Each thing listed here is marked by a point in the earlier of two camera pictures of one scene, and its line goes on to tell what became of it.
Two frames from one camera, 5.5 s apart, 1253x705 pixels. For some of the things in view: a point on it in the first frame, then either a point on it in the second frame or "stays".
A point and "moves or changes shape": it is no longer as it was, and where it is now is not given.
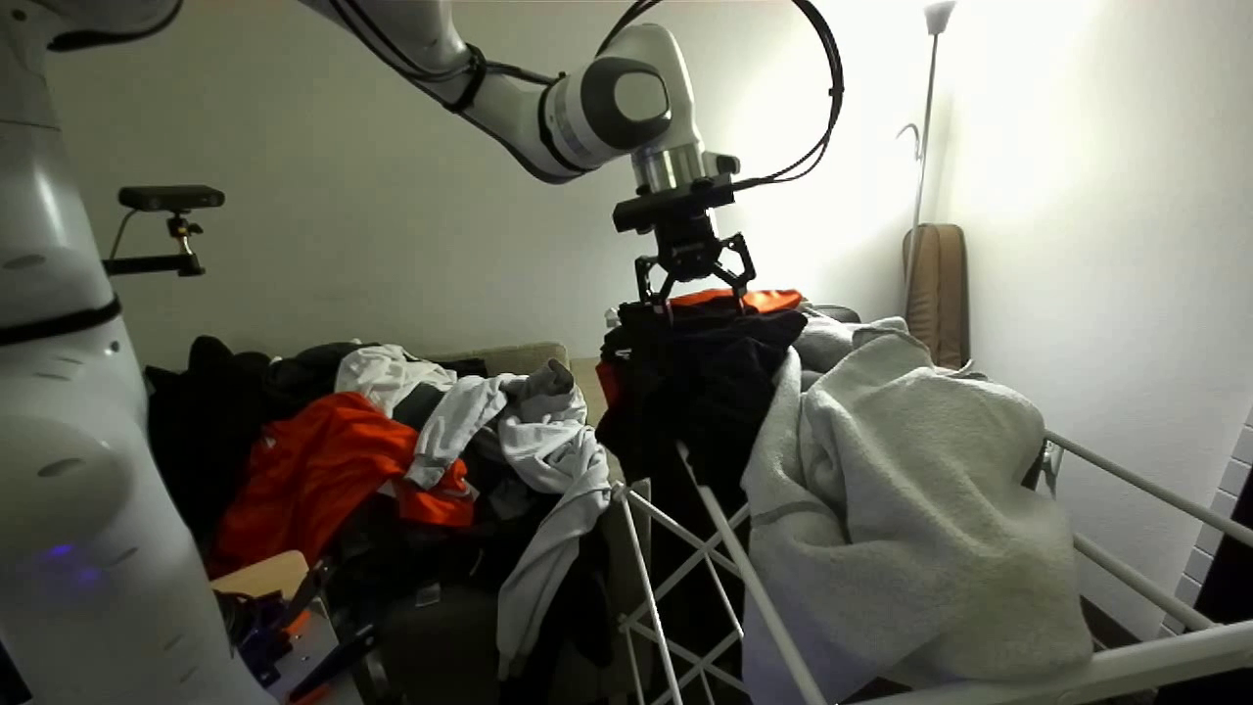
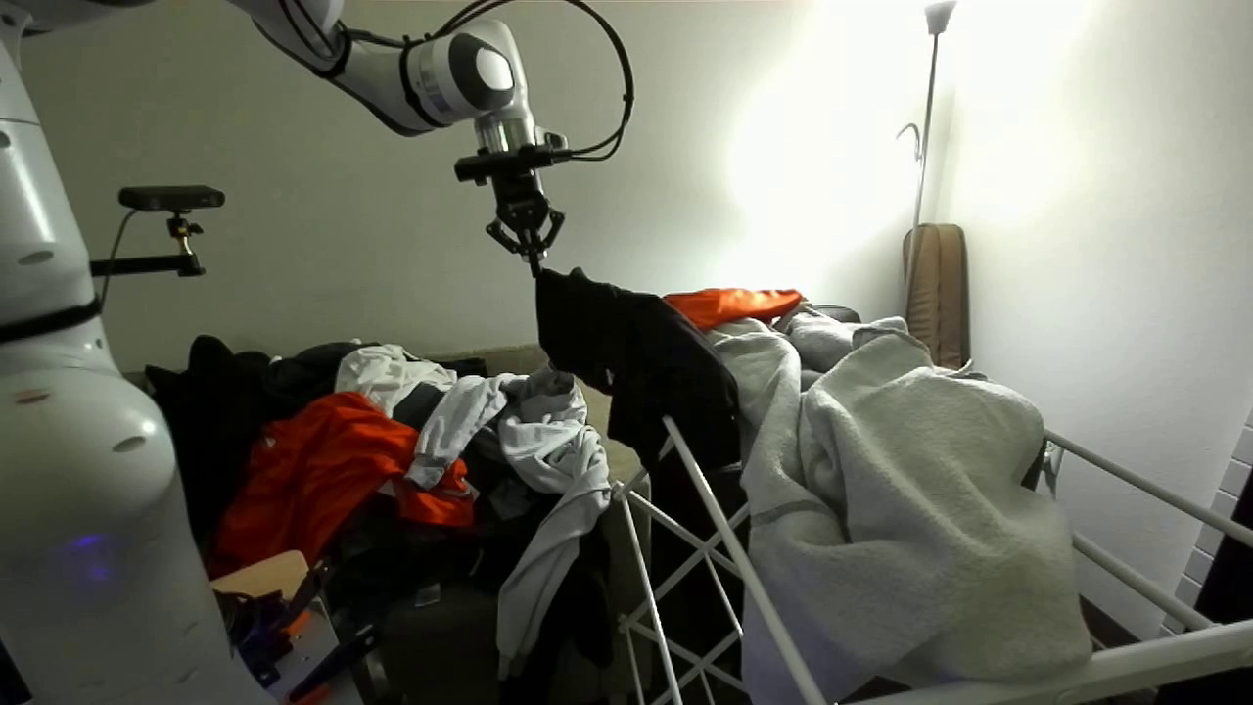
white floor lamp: [936, 20] stays
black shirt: [685, 380] moves or changes shape
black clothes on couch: [210, 405] stays
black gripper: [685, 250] -> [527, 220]
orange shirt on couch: [312, 469] stays
